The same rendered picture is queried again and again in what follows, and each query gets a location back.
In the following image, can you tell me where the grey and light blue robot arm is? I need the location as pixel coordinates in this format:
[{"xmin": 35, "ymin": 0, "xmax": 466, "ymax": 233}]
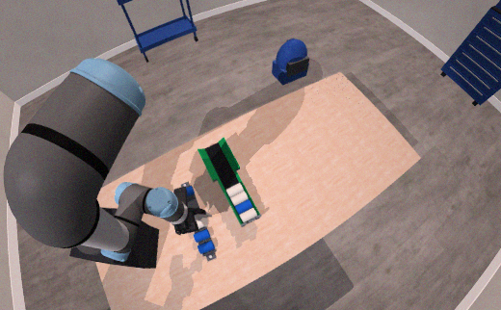
[{"xmin": 3, "ymin": 58, "xmax": 188, "ymax": 262}]

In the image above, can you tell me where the blue cylinder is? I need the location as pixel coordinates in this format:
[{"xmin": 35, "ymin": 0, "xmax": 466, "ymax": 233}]
[
  {"xmin": 194, "ymin": 229, "xmax": 211, "ymax": 243},
  {"xmin": 198, "ymin": 241, "xmax": 215, "ymax": 254},
  {"xmin": 186, "ymin": 186, "xmax": 195, "ymax": 196},
  {"xmin": 235, "ymin": 199, "xmax": 252, "ymax": 215}
]

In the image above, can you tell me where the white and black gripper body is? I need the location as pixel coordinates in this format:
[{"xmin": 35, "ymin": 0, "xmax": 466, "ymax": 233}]
[{"xmin": 174, "ymin": 207, "xmax": 198, "ymax": 235}]

